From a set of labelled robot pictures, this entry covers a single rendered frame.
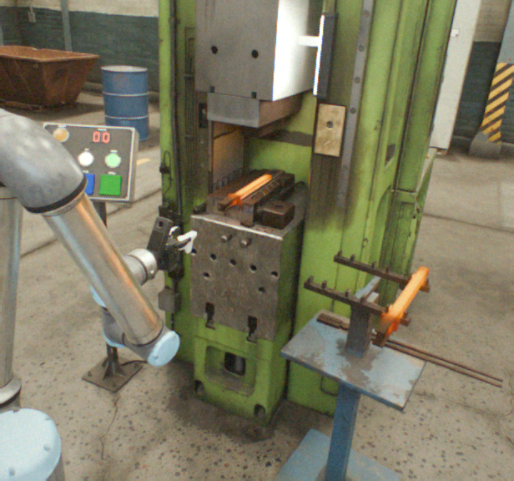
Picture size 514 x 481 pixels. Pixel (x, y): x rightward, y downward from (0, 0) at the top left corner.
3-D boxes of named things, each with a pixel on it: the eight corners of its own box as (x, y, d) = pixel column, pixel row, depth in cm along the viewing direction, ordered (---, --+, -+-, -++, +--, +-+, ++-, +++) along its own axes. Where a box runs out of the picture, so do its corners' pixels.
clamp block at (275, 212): (282, 230, 170) (284, 214, 167) (261, 225, 173) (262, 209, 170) (294, 219, 180) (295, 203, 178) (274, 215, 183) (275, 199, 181)
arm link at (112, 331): (123, 357, 120) (119, 317, 115) (95, 338, 126) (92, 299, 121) (152, 341, 127) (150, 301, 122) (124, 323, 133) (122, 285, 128)
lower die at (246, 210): (252, 223, 174) (254, 201, 171) (205, 211, 181) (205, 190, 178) (293, 190, 210) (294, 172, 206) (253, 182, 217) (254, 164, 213)
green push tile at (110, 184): (119, 195, 174) (121, 175, 176) (99, 193, 174) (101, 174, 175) (121, 195, 176) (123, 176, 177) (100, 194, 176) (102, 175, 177)
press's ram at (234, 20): (297, 104, 152) (309, -37, 136) (194, 90, 165) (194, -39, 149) (335, 90, 187) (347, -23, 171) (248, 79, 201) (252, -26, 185)
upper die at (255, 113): (257, 128, 160) (259, 99, 156) (206, 119, 167) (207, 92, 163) (300, 110, 196) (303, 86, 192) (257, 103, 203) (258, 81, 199)
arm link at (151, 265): (119, 250, 125) (149, 260, 122) (131, 244, 130) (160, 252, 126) (122, 280, 129) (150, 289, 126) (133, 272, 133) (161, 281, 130)
